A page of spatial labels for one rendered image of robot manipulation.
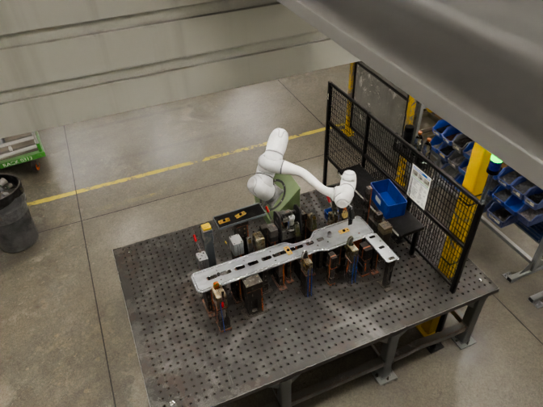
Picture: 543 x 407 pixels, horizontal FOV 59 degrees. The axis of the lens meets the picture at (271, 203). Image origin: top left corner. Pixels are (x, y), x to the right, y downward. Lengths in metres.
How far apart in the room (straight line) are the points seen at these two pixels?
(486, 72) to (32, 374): 4.42
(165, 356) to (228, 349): 0.42
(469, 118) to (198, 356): 3.21
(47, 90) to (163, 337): 3.10
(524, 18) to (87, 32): 0.32
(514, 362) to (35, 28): 4.30
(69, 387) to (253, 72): 3.99
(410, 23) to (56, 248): 5.28
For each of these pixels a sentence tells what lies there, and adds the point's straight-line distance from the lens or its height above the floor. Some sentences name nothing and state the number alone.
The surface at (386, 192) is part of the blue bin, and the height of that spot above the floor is 1.03.
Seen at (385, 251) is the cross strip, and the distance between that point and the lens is 3.53.
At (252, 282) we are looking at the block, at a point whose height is 1.03.
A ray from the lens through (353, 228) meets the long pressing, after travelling 3.67.
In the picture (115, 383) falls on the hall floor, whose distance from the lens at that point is 4.22.
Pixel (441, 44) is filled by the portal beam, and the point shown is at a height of 3.41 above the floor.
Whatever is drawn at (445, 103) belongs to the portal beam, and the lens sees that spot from 0.18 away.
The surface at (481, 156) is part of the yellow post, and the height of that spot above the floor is 1.82.
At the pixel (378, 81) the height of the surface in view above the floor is 1.01.
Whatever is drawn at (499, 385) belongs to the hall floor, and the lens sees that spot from 4.31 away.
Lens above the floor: 3.49
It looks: 40 degrees down
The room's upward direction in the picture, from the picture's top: 2 degrees counter-clockwise
